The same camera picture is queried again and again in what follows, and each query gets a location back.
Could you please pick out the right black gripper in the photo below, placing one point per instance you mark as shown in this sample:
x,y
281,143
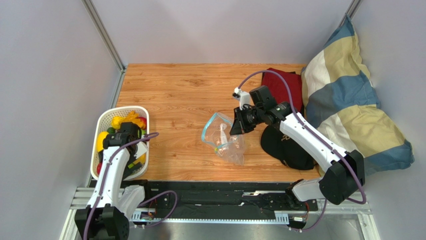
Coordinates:
x,y
245,117

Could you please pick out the clear zip top bag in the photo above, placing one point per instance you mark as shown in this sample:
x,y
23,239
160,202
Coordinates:
x,y
216,133

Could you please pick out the yellow lemon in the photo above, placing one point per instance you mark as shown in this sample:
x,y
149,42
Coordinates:
x,y
99,141

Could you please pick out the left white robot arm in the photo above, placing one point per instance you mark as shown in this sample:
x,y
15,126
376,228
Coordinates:
x,y
106,215

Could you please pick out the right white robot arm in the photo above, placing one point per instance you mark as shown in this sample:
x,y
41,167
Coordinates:
x,y
344,172

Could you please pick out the orange fried food piece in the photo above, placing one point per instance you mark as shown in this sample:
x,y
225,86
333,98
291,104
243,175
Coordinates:
x,y
133,117

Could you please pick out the black baseball cap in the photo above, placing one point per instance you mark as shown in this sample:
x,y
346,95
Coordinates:
x,y
285,149

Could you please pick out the folded red cloth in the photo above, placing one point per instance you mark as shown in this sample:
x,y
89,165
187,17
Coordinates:
x,y
279,91

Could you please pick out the red yellow apple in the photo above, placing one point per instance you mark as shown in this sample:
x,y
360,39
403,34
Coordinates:
x,y
144,121

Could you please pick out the blue yellow striped pillow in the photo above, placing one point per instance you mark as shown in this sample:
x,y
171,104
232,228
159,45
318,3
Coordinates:
x,y
340,102

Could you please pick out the yellow pepper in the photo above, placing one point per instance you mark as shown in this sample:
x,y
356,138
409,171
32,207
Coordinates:
x,y
116,122

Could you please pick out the green cucumber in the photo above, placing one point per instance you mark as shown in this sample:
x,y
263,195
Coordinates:
x,y
111,130

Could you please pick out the white plastic fruit basket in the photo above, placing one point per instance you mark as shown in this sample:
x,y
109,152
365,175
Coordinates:
x,y
104,122

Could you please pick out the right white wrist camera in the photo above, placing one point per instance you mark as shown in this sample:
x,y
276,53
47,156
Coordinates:
x,y
242,97

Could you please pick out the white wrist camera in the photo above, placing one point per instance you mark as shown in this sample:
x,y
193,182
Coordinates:
x,y
141,149
242,97

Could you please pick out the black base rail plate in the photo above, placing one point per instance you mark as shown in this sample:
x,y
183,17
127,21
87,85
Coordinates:
x,y
211,200

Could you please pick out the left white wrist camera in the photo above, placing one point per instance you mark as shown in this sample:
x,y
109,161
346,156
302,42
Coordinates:
x,y
141,149

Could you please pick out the aluminium frame post right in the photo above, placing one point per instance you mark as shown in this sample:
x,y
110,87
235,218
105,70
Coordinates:
x,y
351,10

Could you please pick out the aluminium frame post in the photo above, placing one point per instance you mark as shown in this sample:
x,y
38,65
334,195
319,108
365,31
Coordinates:
x,y
108,42
351,10

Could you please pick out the aluminium frame post left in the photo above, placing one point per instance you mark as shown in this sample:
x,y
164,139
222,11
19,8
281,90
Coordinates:
x,y
108,42

